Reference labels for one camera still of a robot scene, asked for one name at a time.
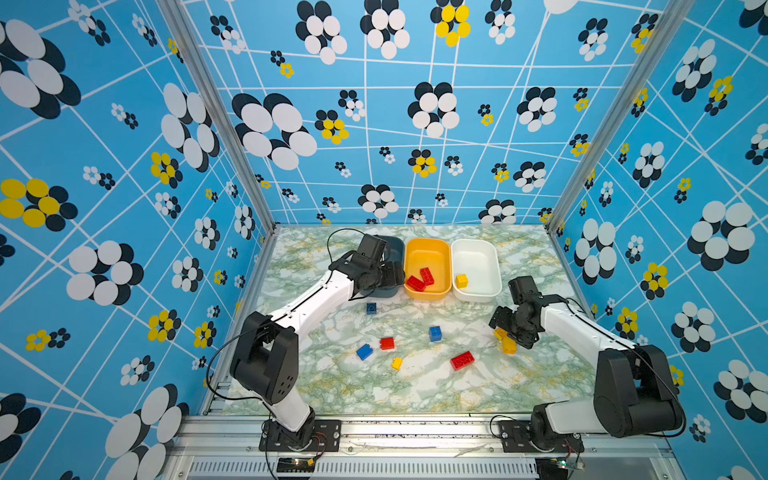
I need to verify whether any blue lego centre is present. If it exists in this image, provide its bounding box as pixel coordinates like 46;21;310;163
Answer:
428;326;442;342

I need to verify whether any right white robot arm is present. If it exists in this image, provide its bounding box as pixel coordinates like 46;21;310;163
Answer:
489;300;687;450

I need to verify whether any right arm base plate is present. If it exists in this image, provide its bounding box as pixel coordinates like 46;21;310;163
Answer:
494;420;585;455

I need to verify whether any left circuit board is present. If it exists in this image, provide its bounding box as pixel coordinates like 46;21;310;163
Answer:
276;457;316;474

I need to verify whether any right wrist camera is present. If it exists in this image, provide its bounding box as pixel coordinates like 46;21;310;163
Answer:
508;275;542;306

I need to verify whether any dark teal plastic bin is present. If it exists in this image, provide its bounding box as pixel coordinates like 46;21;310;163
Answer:
371;235;405;298

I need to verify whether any circuit board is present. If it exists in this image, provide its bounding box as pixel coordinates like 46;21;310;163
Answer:
535;458;583;480
276;457;316;474

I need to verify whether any right circuit board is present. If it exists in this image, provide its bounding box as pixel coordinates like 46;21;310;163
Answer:
535;458;583;480

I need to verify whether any white plastic bin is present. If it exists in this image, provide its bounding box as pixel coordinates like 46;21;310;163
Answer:
451;239;502;303

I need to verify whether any small red lego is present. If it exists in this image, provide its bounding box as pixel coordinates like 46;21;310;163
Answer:
380;337;396;351

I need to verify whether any aluminium corner post left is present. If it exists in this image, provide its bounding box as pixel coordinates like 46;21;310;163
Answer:
157;0;276;238

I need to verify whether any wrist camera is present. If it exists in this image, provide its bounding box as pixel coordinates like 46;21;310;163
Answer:
357;234;388;262
508;275;542;306

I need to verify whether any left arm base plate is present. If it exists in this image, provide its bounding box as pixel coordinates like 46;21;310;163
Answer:
258;418;342;453

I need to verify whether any aluminium corner post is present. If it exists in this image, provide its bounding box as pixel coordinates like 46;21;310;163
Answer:
157;0;276;238
546;1;694;238

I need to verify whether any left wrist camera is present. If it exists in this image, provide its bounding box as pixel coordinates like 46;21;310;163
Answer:
357;234;388;262

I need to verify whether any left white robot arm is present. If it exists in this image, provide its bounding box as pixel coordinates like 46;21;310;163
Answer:
230;251;405;437

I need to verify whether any light blue lego brick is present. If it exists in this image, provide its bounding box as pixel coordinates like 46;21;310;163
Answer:
356;344;374;361

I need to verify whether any yellow plastic bin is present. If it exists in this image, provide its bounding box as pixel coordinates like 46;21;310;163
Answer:
404;238;453;301

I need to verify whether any aluminium corner post right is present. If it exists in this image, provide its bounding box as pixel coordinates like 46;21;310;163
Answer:
546;1;694;238

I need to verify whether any long red lego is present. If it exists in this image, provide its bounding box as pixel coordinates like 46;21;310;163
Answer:
406;275;426;292
419;267;435;286
450;351;475;371

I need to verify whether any aluminium front rail frame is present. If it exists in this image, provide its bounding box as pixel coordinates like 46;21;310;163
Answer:
161;414;684;479

